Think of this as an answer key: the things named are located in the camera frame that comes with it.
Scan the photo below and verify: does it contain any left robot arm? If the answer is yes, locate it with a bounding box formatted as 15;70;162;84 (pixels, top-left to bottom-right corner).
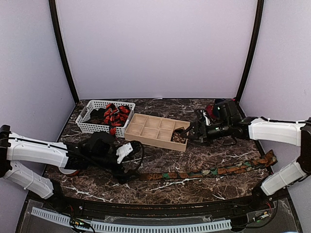
0;125;145;212

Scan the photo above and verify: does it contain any dark tie in basket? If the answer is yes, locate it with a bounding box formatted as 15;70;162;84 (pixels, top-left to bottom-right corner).
86;108;105;124

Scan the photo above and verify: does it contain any blue cup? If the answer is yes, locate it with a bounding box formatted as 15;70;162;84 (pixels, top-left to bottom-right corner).
214;99;226;103

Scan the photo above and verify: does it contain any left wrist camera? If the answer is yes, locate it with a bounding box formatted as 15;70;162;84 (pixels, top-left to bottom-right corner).
86;131;116;155

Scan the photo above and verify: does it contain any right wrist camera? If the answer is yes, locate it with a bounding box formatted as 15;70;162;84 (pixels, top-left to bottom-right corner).
215;100;242;125

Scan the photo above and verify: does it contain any white orange bowl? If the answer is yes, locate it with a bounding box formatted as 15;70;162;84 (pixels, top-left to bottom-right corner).
62;169;80;176

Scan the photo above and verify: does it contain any right black frame post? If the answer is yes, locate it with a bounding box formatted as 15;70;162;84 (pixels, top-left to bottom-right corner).
235;0;265;102

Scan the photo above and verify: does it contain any white perforated basket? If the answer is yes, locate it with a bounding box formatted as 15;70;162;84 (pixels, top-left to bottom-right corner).
76;100;136;138

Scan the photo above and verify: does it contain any rolled dark tie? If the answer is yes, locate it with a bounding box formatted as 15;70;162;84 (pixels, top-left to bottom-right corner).
174;127;185;134

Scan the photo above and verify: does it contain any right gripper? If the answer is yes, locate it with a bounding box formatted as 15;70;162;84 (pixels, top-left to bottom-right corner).
181;120;232;146

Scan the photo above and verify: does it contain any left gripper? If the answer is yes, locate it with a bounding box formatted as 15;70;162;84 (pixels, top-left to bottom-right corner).
90;151;141;184

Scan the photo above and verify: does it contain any grey cable duct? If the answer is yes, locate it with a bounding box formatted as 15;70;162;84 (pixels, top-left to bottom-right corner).
31;207;232;233

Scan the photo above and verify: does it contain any wooden compartment tray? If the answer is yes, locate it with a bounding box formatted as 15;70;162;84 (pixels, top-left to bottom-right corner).
124;113;190;152

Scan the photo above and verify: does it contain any left black frame post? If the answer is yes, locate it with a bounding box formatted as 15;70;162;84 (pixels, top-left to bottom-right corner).
48;0;80;104

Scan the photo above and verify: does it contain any red saucer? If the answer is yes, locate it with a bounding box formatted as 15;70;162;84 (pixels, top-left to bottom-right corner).
206;105;216;118

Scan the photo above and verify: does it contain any brown green patterned tie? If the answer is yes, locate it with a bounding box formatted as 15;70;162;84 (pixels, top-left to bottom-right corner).
139;150;277;181

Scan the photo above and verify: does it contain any rolled brown patterned tie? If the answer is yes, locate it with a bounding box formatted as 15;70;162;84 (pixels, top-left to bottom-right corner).
171;132;187;144

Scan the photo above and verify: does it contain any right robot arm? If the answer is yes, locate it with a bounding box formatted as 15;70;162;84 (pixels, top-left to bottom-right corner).
181;117;311;211

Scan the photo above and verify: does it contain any black frame post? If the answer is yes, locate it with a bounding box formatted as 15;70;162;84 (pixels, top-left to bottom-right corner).
48;0;80;104
235;0;265;102

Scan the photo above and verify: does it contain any red black striped tie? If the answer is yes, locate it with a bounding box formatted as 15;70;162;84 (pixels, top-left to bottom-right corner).
104;103;131;136

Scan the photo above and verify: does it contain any black front rail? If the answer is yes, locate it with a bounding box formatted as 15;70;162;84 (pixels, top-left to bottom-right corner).
29;188;290;220

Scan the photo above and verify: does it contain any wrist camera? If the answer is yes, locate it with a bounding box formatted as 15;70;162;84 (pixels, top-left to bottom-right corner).
86;131;116;155
215;100;242;125

